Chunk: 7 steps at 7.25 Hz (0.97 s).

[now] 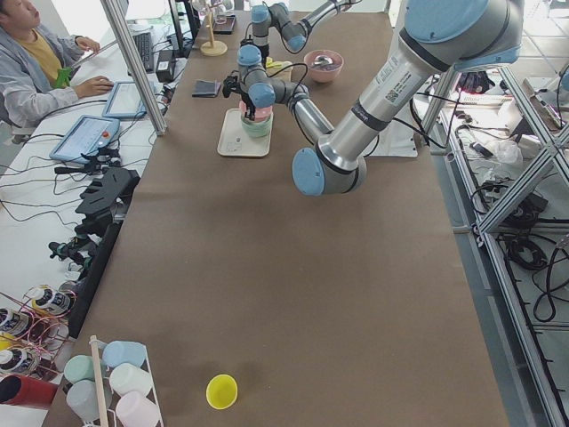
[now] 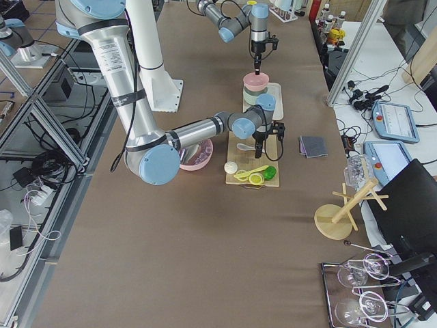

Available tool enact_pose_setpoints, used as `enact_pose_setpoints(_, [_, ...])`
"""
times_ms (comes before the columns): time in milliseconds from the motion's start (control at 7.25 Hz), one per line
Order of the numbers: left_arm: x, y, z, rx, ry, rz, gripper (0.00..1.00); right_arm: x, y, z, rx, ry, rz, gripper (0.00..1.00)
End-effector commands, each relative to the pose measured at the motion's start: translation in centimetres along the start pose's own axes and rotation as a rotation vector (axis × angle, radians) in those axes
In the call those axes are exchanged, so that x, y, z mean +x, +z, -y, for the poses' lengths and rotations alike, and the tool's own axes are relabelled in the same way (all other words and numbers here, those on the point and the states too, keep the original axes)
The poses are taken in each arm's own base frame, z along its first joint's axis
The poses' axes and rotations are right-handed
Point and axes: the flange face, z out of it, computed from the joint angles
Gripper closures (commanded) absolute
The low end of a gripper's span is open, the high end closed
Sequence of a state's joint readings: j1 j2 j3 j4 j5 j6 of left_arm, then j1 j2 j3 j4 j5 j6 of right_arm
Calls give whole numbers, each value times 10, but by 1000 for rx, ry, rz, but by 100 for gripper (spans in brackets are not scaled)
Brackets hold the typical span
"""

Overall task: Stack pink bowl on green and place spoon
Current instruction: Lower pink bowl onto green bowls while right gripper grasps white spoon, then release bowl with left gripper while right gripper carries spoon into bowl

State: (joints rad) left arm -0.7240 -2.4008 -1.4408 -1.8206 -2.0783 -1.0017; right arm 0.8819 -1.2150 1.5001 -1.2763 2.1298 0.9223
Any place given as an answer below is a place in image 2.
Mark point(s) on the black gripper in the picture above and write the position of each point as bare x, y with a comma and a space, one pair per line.
258, 137
257, 46

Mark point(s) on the small pink bowl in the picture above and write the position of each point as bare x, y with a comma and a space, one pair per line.
256, 82

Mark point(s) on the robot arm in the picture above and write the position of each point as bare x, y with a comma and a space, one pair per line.
124, 39
252, 15

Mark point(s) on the white ceramic spoon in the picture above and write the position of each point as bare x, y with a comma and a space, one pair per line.
244, 147

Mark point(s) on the large pink bowl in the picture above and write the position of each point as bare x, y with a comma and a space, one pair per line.
202, 157

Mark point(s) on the bamboo cutting board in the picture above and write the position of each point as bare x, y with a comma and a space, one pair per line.
246, 160

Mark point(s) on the green lime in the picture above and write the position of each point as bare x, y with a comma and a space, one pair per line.
269, 173

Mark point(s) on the yellow plastic knife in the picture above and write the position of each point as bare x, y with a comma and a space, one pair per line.
259, 169

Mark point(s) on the lemon slice upper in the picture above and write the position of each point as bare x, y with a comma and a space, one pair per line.
256, 179

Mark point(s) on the white rabbit tray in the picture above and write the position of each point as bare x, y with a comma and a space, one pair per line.
274, 89

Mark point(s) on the stacked green bowls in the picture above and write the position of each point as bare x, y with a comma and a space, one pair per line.
250, 97

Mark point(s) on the folded grey cloth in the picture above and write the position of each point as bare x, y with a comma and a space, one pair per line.
312, 146

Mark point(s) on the metal ice scoop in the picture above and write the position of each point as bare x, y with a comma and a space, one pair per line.
186, 154

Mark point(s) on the glass mug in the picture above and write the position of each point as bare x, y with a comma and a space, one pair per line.
358, 171

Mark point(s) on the wooden cup tree stand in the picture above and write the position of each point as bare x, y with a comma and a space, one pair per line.
336, 222

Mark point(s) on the blue teach pendant near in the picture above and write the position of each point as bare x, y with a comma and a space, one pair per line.
387, 158

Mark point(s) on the blue teach pendant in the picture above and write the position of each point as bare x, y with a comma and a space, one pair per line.
394, 121
387, 158

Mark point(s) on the blue teach pendant far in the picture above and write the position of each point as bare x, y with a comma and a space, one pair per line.
394, 121

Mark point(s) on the black monitor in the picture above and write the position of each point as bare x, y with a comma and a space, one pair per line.
409, 222

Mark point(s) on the wine glass upper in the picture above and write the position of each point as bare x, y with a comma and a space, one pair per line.
355, 273

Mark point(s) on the wine glass rack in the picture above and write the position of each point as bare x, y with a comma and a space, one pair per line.
334, 292

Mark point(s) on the wine glass lower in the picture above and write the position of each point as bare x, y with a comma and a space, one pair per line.
370, 307

